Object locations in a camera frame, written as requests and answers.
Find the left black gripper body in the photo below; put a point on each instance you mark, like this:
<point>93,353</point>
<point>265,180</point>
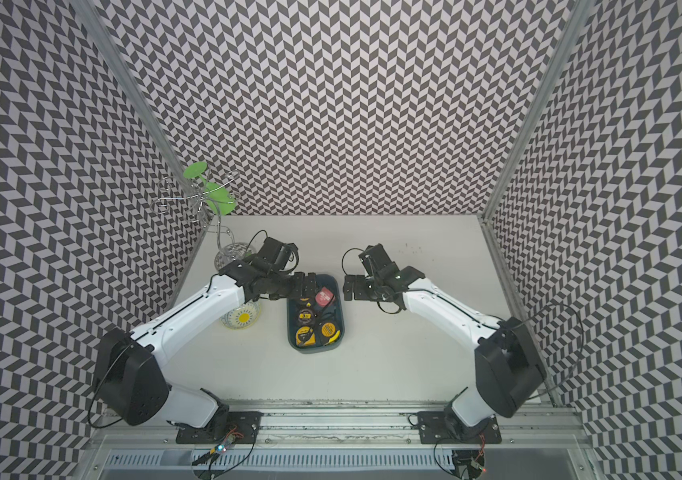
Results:
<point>285,285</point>

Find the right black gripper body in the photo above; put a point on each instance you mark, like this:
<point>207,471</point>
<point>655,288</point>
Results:
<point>368,288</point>

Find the pink red tape measure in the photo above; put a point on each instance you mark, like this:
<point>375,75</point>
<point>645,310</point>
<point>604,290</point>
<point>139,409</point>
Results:
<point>324,297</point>

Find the black yellow round tape measure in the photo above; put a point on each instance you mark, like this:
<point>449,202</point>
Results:
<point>306,317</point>

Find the dark teal storage box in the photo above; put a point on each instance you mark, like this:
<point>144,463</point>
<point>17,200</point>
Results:
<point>333,312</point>

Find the yellow black square tape measure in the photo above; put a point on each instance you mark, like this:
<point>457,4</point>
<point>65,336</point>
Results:
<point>305,337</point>

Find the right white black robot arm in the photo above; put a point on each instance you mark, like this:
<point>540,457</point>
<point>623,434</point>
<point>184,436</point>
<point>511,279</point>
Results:
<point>506,366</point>

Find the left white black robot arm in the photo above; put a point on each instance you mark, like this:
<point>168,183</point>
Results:
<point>129,374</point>

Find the glass bowl yellow flower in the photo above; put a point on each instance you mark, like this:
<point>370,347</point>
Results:
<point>242,317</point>

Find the metal wire stand green leaves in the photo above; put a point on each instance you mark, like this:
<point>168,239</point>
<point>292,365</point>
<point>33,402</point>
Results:
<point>209,203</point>

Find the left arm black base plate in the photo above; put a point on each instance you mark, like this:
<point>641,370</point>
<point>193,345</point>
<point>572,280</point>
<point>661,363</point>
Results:
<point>244,424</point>

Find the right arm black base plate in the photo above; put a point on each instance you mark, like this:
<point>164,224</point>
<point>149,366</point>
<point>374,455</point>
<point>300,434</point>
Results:
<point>443,427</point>

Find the aluminium front rail frame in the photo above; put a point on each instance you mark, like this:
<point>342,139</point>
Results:
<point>349,439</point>

